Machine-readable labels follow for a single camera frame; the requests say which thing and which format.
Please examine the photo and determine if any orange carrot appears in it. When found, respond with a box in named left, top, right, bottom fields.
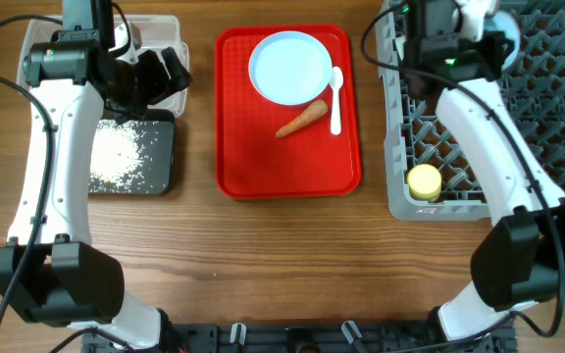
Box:
left=276, top=99, right=329, bottom=138

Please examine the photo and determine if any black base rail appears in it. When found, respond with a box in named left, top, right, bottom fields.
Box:
left=80, top=319, right=517, bottom=353

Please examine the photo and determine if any white plastic spoon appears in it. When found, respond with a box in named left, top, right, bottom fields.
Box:
left=329, top=67, right=343, bottom=135

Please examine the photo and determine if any grey dishwasher rack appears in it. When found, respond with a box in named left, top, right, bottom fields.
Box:
left=379, top=1, right=565, bottom=222

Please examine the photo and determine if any light blue bowl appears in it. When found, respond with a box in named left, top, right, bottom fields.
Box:
left=485, top=10, right=521, bottom=72

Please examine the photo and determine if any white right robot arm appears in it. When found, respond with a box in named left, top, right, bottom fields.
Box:
left=403, top=0, right=565, bottom=341

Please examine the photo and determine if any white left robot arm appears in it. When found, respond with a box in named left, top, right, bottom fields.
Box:
left=0, top=1, right=192, bottom=352

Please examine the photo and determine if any yellow plastic cup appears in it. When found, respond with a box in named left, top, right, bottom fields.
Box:
left=405, top=164, right=442, bottom=202

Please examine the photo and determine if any white rice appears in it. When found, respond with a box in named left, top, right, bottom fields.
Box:
left=88, top=121, right=166, bottom=193

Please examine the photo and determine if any clear plastic bin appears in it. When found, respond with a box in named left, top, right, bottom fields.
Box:
left=16, top=15, right=189, bottom=117

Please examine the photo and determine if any red plastic tray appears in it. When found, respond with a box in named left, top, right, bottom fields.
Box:
left=215, top=24, right=361, bottom=200

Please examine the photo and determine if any large light blue plate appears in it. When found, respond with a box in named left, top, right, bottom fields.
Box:
left=248, top=30, right=334, bottom=106

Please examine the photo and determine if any black waste tray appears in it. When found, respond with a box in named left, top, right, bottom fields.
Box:
left=85, top=108, right=177, bottom=196

